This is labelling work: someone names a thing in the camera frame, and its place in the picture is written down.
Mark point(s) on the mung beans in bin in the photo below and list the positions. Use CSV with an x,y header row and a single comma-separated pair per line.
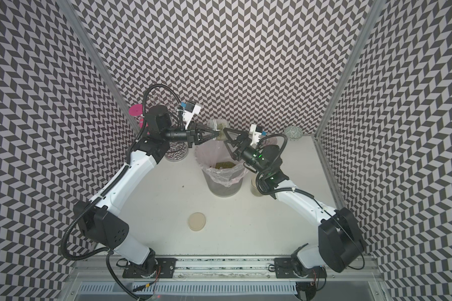
x,y
225,165

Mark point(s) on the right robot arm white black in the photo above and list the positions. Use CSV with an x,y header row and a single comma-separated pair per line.
x,y
340,241

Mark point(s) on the green patterned small bowl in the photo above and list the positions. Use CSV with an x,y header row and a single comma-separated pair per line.
x,y
293,133

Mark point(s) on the glass jar with beans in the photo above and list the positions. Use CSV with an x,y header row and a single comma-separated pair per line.
x,y
254,189
218,125

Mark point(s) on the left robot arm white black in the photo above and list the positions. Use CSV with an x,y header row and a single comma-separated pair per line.
x,y
98,219

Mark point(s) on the pink wine glass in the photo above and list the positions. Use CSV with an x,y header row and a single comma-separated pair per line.
x,y
136,111

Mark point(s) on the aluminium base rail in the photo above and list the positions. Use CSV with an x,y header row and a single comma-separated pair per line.
x,y
211,278

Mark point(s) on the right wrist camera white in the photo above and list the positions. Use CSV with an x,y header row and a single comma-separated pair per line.
x,y
256,133

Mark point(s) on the pinkish small bowl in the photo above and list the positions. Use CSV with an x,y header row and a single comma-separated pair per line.
x,y
269,140

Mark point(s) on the clear plastic bin liner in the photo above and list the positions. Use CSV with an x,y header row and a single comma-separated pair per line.
x,y
214,159

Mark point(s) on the cream lid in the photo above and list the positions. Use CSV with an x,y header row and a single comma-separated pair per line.
x,y
196,221

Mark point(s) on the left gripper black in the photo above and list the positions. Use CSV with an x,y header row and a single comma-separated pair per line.
x,y
193,136

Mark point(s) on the grey mesh trash bin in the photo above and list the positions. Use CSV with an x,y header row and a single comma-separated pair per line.
x,y
224,183

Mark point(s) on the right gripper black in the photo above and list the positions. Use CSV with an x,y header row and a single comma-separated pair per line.
x,y
244,137

